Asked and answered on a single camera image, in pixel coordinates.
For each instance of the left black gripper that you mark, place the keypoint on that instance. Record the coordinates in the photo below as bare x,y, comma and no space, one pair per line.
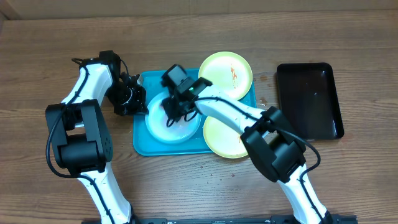
138,107

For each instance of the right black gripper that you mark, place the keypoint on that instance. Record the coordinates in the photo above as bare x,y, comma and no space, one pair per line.
175,112

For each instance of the light blue plate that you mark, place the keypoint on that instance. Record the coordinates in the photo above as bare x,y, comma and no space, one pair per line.
156,122

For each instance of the yellow-green plate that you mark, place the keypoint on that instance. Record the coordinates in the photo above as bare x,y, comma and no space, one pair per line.
229,71
223,140

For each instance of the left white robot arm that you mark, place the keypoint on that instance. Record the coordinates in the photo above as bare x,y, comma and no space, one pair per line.
79,145

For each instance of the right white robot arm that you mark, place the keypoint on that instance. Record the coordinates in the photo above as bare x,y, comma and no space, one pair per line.
269,139

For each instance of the black rectangular tray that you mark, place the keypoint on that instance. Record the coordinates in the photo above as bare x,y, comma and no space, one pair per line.
308,99

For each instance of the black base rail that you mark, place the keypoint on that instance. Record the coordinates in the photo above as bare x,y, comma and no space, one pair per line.
276,219

